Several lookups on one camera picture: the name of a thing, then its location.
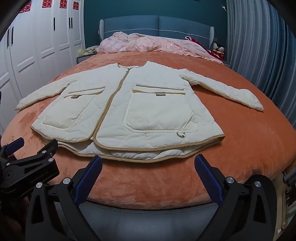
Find folded clothes on nightstand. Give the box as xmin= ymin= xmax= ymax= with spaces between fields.
xmin=79 ymin=47 xmax=99 ymax=56

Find blue upholstered headboard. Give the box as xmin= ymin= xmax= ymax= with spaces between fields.
xmin=99 ymin=15 xmax=215 ymax=50

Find pink embroidered quilt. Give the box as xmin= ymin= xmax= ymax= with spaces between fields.
xmin=96 ymin=31 xmax=225 ymax=64

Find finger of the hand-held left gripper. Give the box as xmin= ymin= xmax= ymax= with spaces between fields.
xmin=6 ymin=139 xmax=59 ymax=168
xmin=0 ymin=137 xmax=25 ymax=160

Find orange plush blanket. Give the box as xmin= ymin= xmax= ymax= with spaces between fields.
xmin=0 ymin=50 xmax=296 ymax=210

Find grey curtain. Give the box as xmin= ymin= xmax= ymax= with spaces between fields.
xmin=225 ymin=0 xmax=296 ymax=130

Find red and white plush toy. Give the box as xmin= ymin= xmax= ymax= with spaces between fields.
xmin=209 ymin=41 xmax=225 ymax=59

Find red pillow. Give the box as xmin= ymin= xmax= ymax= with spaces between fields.
xmin=184 ymin=36 xmax=210 ymax=50

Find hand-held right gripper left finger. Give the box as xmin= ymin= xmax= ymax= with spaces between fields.
xmin=25 ymin=155 xmax=103 ymax=241

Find white wardrobe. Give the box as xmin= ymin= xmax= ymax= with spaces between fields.
xmin=0 ymin=0 xmax=85 ymax=135

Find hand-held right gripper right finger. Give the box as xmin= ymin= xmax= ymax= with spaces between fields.
xmin=195 ymin=154 xmax=277 ymax=241

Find cream quilted jacket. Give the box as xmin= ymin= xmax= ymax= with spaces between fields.
xmin=15 ymin=61 xmax=264 ymax=163

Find grey nightstand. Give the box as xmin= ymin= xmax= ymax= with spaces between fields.
xmin=76 ymin=50 xmax=98 ymax=66

